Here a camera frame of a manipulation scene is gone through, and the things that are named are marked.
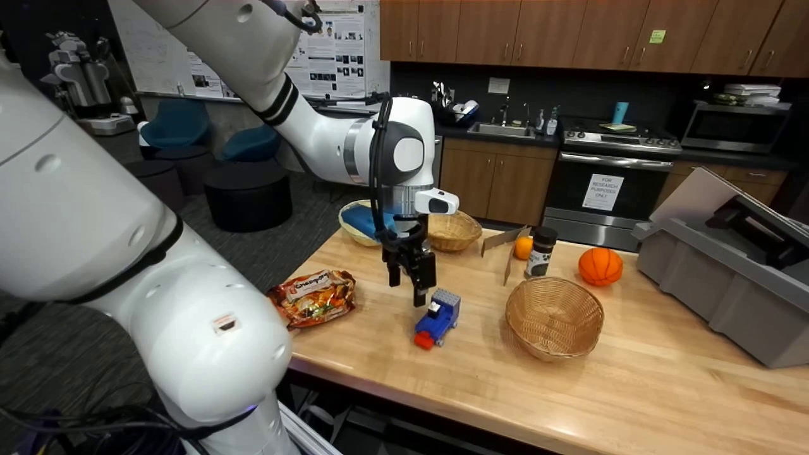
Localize wooden wall cabinet row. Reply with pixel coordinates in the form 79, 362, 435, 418
376, 0, 809, 82

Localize small orange fruit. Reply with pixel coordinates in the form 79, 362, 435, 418
511, 232, 535, 262

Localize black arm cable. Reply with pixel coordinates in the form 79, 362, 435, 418
367, 97, 398, 248

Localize cream wicker basket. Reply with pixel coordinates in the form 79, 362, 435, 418
337, 198, 398, 251

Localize stainless steel oven range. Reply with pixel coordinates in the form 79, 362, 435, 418
540, 121, 683, 253

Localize spice bottle black lid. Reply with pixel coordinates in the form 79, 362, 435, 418
524, 226, 560, 281

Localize black microwave oven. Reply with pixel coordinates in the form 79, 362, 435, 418
680, 98, 794, 156

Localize white paper sheet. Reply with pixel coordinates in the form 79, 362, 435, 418
579, 171, 626, 215

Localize blue lounge chair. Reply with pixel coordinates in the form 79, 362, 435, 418
136, 98, 215, 160
219, 117, 285, 164

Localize dish rack with dishes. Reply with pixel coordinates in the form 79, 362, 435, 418
426, 79, 484, 131

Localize white poster board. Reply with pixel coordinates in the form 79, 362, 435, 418
105, 0, 383, 111

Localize brown wicker basket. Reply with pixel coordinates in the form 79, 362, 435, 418
425, 209, 484, 255
502, 274, 607, 367

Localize grey plastic bin with lid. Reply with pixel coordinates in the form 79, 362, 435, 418
635, 164, 809, 372

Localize flat grey metal tool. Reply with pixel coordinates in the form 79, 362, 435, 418
478, 226, 534, 285

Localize wooden sink base cabinet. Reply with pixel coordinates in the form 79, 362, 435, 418
440, 137, 559, 228

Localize steel kitchen sink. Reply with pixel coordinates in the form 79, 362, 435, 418
468, 121, 540, 145

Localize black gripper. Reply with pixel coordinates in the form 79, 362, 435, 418
378, 213, 440, 309

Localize orange toy pumpkin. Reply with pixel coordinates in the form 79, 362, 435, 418
577, 246, 626, 290

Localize black floor cables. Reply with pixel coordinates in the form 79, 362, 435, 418
0, 403, 254, 455

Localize grey background machine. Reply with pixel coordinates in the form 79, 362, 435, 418
41, 27, 141, 137

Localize orange snack bag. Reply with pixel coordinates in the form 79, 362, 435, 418
270, 267, 359, 330

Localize black round ottoman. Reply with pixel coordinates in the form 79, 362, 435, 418
203, 160, 295, 236

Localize blue brick toy train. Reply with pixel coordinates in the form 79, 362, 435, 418
411, 288, 462, 352

